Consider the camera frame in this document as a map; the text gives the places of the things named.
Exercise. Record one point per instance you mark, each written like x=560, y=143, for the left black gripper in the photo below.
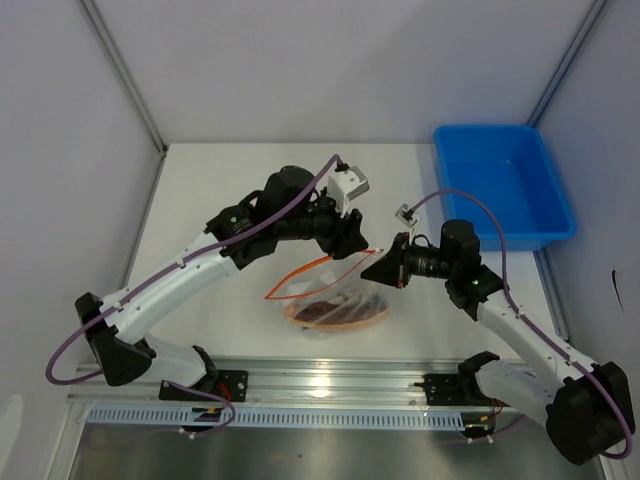
x=345, y=238

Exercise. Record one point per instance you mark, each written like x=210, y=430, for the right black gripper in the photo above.
x=394, y=268

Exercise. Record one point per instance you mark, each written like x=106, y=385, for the clear zip top bag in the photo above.
x=324, y=279

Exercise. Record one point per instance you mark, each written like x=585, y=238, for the toy meat slice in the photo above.
x=327, y=317

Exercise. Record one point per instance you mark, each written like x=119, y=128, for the toy green onion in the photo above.
x=358, y=300

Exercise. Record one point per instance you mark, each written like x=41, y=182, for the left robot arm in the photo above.
x=288, y=208

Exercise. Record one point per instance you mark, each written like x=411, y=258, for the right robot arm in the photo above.
x=585, y=407

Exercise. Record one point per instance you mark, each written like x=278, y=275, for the blue plastic bin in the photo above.
x=510, y=170

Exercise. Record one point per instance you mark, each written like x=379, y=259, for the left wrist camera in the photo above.
x=345, y=184

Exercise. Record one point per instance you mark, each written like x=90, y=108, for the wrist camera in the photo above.
x=409, y=218
x=345, y=184

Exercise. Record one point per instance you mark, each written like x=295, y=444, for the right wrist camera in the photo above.
x=409, y=218

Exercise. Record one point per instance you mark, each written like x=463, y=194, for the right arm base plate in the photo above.
x=452, y=390

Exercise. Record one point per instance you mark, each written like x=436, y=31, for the aluminium rail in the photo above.
x=335, y=384

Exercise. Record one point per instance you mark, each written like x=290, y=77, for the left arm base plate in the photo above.
x=232, y=385

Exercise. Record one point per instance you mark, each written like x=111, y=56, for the right frame post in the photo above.
x=577, y=45

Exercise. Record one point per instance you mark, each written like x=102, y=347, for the frame post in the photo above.
x=114, y=57
x=577, y=45

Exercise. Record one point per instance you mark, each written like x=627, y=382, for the slotted cable duct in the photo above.
x=185, y=416

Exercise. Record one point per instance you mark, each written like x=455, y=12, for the left frame post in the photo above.
x=114, y=57

